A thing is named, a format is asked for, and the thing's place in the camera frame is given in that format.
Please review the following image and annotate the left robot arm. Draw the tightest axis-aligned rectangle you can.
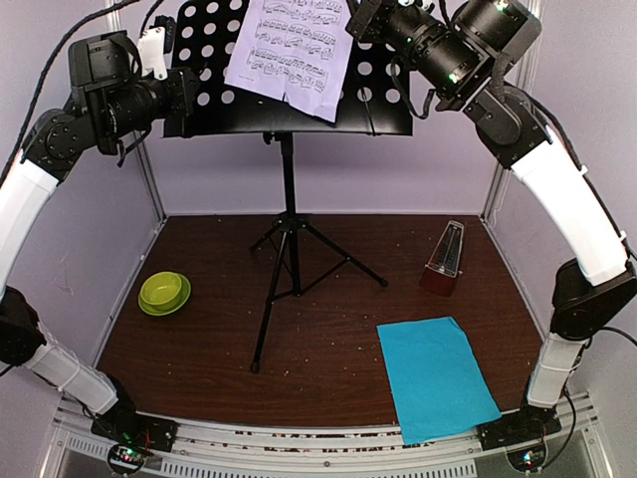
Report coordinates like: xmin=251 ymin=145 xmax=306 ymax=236
xmin=1 ymin=5 xmax=199 ymax=442

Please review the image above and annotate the aluminium front rail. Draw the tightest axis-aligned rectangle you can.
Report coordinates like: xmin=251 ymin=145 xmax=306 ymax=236
xmin=49 ymin=390 xmax=611 ymax=478

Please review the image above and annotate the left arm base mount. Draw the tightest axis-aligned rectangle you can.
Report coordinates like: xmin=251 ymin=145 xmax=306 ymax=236
xmin=83 ymin=406 xmax=178 ymax=477

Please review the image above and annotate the lilac sheet music paper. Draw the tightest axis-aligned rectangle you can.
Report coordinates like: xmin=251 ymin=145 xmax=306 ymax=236
xmin=225 ymin=0 xmax=352 ymax=123

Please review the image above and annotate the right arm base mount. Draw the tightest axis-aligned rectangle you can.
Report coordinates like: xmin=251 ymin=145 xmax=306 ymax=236
xmin=477 ymin=407 xmax=561 ymax=475

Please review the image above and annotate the black perforated music stand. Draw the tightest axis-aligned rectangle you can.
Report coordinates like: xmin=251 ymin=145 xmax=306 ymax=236
xmin=163 ymin=1 xmax=413 ymax=372

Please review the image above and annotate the left aluminium frame post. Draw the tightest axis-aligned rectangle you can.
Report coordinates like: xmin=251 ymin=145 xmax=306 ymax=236
xmin=106 ymin=10 xmax=166 ymax=223

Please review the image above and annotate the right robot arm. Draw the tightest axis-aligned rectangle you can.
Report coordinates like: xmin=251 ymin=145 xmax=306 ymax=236
xmin=346 ymin=1 xmax=636 ymax=440

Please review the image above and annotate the cyan paper sheet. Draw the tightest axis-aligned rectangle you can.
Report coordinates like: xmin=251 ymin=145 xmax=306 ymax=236
xmin=377 ymin=317 xmax=502 ymax=445

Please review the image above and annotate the green bowl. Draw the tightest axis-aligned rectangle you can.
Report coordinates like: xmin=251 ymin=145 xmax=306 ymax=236
xmin=137 ymin=271 xmax=192 ymax=317

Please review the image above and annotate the wooden metronome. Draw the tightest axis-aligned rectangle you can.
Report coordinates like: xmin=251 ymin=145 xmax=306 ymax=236
xmin=419 ymin=220 xmax=465 ymax=297

